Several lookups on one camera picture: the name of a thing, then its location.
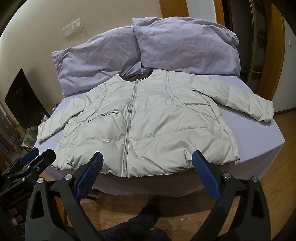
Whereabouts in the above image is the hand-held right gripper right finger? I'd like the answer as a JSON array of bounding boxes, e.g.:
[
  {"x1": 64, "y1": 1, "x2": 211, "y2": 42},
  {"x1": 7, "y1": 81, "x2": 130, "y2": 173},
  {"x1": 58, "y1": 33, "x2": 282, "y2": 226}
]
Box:
[{"x1": 191, "y1": 150, "x2": 271, "y2": 241}]

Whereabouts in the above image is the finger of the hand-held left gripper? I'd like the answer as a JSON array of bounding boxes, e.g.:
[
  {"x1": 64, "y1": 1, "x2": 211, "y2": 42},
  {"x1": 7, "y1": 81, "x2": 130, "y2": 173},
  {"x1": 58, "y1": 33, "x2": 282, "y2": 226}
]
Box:
[
  {"x1": 7, "y1": 148, "x2": 56, "y2": 184},
  {"x1": 18, "y1": 147, "x2": 40, "y2": 166}
]

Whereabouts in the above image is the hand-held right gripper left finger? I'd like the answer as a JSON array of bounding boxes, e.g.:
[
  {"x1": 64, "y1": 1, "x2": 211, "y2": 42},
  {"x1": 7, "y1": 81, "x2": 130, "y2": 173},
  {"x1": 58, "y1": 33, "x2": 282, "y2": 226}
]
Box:
[{"x1": 25, "y1": 151, "x2": 104, "y2": 241}]

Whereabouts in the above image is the beige puffer jacket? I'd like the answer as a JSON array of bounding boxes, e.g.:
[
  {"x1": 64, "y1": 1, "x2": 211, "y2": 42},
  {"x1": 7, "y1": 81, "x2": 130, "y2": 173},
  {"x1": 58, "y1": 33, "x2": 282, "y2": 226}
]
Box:
[{"x1": 37, "y1": 69, "x2": 275, "y2": 178}]

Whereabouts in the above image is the glass side table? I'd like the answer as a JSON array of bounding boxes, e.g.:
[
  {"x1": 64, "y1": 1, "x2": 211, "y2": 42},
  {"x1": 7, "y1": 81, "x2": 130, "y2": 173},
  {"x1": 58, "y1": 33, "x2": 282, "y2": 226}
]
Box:
[{"x1": 22, "y1": 126, "x2": 41, "y2": 147}]

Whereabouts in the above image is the dark patterned cabinet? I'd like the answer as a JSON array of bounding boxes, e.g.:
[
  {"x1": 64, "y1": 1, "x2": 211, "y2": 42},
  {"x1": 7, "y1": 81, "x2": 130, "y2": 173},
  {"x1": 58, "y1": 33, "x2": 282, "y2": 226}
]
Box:
[{"x1": 0, "y1": 102, "x2": 23, "y2": 158}]

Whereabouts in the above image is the bed with lilac sheet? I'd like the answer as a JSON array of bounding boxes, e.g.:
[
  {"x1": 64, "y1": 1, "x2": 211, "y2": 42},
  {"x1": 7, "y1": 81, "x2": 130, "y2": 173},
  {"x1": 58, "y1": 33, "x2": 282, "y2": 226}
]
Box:
[{"x1": 32, "y1": 70, "x2": 286, "y2": 200}]

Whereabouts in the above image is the person's dark trouser leg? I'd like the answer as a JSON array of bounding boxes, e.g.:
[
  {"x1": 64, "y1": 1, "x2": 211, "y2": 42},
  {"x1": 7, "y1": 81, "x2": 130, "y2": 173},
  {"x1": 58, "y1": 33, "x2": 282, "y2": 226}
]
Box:
[{"x1": 100, "y1": 204, "x2": 176, "y2": 241}]

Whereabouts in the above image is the lilac pillow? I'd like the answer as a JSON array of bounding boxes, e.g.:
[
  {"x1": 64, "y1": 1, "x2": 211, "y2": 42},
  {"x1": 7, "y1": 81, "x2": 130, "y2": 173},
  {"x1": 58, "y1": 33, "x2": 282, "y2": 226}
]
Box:
[
  {"x1": 132, "y1": 17, "x2": 241, "y2": 76},
  {"x1": 51, "y1": 26, "x2": 148, "y2": 98}
]

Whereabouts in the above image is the wooden door frame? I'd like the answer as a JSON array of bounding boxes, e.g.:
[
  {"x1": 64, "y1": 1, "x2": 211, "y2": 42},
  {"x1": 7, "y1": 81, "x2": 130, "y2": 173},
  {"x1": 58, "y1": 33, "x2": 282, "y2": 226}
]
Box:
[{"x1": 214, "y1": 0, "x2": 286, "y2": 102}]

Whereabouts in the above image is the wooden wall trim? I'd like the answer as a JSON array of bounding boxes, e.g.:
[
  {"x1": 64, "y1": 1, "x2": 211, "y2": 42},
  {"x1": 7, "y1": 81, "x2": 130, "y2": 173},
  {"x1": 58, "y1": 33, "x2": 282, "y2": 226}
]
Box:
[{"x1": 159, "y1": 0, "x2": 190, "y2": 18}]

